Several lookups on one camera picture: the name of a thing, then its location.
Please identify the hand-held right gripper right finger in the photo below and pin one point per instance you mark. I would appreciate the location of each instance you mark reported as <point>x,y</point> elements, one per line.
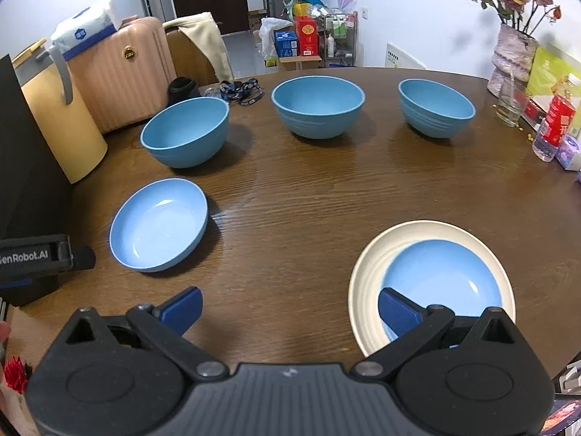
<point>397,311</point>

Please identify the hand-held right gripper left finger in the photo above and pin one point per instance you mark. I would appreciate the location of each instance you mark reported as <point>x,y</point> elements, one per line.
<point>184,309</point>

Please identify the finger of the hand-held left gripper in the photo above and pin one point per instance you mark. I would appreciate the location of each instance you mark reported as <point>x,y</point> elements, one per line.
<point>84,259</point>
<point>16,284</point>

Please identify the cream round plate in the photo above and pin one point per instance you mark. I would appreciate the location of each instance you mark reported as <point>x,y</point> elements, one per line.
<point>365,281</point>

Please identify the shallow light blue bowl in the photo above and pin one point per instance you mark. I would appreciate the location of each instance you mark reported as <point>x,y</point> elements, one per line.
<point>156,227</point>
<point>449,272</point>

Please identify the deep blue bowl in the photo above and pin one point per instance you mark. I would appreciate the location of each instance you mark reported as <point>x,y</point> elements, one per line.
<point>186,131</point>
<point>317,104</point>
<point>435,106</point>

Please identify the person's left hand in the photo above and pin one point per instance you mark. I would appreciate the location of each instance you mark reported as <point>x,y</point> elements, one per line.
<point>4,331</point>

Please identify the pink ribbed suitcase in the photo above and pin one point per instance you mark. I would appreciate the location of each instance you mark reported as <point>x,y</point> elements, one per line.
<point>122,77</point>

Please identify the black cylinder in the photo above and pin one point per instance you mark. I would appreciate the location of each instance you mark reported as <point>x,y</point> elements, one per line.
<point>183,91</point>

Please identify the silver foil packet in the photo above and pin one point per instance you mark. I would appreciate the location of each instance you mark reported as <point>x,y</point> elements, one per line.
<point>211,91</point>

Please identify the wooden chair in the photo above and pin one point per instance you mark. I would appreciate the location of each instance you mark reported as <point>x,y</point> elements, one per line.
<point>195,59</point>

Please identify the white blue tissue pack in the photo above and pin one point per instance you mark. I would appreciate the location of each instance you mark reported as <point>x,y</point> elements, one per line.
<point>84,27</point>

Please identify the purple tissue pack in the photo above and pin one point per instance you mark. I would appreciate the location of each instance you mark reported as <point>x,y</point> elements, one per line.
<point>571,154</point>

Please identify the clear drinking glass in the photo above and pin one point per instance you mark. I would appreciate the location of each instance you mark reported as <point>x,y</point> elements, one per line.
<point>510,104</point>

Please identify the red black flat box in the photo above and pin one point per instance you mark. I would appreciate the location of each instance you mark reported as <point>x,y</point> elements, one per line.
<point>535,110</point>

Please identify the red label water bottle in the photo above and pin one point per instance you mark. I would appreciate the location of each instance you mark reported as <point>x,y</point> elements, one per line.
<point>556,122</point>

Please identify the beige cloth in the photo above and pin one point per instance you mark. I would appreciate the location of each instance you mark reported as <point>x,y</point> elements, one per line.
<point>204,38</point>

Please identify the white flat panel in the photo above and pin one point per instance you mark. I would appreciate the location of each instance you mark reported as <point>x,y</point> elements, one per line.
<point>404,57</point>

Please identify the cardboard box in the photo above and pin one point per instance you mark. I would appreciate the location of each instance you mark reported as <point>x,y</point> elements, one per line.
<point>299,62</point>

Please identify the blue carton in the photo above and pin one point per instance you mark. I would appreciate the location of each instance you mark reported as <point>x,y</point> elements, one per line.
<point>286,44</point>

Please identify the red gift box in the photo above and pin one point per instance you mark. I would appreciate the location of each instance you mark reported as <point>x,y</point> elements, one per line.
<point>306,36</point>

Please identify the green snack box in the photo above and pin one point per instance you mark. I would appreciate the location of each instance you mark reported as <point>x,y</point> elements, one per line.
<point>556,68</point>

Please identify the white plastic bag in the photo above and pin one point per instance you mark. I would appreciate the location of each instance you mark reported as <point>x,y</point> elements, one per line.
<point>270,32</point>

